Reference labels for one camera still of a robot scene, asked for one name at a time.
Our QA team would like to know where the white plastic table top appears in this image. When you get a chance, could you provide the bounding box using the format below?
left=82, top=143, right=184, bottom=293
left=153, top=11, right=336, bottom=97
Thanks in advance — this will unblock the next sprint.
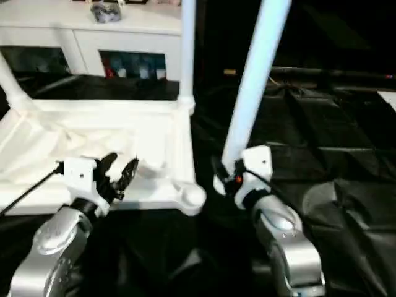
left=0, top=98, right=207, bottom=217

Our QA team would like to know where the white plastic table leg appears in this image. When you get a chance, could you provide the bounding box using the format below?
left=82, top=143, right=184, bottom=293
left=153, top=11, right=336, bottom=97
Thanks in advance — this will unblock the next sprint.
left=178, top=0, right=197, bottom=108
left=0, top=51, right=37, bottom=114
left=213, top=0, right=292, bottom=196

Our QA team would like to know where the black glossy mat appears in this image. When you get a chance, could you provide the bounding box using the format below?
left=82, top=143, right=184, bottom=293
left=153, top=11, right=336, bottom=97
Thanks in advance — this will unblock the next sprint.
left=0, top=64, right=396, bottom=297

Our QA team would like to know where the white sideboard cabinet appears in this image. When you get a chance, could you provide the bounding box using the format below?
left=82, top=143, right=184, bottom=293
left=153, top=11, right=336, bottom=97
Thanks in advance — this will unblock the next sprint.
left=0, top=0, right=184, bottom=81

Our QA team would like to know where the long black bar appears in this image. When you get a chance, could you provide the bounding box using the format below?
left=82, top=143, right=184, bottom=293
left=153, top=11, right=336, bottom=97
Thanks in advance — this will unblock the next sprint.
left=271, top=66, right=396, bottom=79

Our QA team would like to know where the bag of black parts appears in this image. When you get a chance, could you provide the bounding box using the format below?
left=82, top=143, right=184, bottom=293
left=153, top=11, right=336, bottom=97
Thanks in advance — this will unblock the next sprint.
left=90, top=1, right=122, bottom=24

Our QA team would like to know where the white flat panel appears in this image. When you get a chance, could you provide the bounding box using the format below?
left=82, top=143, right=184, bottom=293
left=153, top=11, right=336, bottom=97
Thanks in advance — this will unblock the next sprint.
left=376, top=90, right=396, bottom=111

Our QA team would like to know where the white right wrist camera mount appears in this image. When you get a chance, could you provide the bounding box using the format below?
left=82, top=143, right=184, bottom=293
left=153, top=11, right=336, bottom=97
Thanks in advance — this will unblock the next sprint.
left=233, top=145, right=273, bottom=212

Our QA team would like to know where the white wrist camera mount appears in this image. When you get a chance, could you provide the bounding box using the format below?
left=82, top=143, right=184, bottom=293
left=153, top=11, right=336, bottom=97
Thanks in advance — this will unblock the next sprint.
left=233, top=145, right=273, bottom=212
left=62, top=157, right=111, bottom=218

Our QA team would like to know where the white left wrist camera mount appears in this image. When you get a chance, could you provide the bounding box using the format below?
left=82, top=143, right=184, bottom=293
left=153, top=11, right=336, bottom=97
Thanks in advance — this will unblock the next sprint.
left=62, top=157, right=111, bottom=218

